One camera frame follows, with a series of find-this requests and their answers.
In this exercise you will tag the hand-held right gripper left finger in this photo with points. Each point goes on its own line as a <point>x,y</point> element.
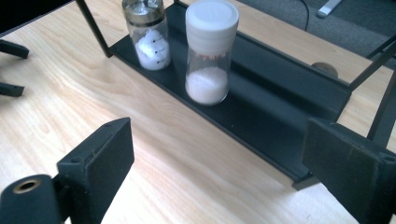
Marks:
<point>99,168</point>

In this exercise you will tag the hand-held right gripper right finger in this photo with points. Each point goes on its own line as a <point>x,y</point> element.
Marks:
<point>351,168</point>

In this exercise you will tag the black metal rack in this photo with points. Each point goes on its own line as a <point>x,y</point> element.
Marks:
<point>264,102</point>

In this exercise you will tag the glass jar with silver lid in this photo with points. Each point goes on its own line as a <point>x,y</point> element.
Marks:
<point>151,40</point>

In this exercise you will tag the glass jar with white lid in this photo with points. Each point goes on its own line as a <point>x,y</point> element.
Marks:
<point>208,56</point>

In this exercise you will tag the white power strip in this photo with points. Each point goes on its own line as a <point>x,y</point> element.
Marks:
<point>328,7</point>

